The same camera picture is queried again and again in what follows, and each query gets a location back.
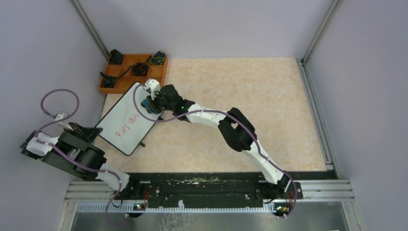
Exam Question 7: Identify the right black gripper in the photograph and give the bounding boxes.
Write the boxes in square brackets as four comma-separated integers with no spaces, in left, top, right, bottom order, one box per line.
[146,89,175,115]

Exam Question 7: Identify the blue whiteboard eraser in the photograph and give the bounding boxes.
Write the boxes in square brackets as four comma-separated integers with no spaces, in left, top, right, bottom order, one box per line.
[141,98,154,111]

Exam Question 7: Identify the white whiteboard black frame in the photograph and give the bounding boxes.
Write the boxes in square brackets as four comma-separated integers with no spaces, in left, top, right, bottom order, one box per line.
[96,82,162,155]

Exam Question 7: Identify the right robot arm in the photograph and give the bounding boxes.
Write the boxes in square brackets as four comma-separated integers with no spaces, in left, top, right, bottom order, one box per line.
[141,80,298,201]

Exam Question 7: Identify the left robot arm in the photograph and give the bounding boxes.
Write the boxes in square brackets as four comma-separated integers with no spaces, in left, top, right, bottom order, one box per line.
[20,122,144,199]

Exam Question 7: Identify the black part tray centre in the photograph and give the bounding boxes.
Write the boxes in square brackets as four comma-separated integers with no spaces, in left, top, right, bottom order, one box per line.
[131,63,149,77]

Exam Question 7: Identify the black part tray top right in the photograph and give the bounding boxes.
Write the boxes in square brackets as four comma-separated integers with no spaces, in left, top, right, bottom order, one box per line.
[150,51,166,65]

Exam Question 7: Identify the orange compartment tray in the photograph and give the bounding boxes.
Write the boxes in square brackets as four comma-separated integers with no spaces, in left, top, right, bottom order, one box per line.
[98,51,168,94]

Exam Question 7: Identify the black part tray lower left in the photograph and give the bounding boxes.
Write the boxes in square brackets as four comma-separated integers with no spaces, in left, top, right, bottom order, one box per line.
[100,72,117,88]

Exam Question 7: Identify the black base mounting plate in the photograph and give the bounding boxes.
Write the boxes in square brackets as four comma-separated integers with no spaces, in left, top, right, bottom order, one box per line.
[116,172,303,209]

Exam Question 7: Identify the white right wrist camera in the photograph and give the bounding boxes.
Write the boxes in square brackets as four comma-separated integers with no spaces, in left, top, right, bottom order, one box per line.
[143,78,161,100]

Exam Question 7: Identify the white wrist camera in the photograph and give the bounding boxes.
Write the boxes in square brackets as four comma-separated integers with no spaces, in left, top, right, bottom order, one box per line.
[143,78,161,100]
[53,112,70,121]

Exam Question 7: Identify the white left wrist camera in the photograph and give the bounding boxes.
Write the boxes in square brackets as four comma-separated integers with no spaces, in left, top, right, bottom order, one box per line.
[53,112,70,121]

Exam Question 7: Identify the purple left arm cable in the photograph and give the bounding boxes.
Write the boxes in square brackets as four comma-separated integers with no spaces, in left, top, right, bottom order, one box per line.
[34,89,131,227]

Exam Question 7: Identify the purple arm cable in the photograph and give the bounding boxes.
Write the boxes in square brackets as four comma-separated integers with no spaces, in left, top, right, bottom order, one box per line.
[132,83,299,219]
[34,89,131,227]

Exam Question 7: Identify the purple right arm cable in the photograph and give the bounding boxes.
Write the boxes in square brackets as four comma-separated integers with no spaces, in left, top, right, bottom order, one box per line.
[132,83,299,219]

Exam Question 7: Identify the aluminium frame rail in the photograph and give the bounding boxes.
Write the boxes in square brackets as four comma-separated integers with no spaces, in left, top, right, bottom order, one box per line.
[296,58,365,231]

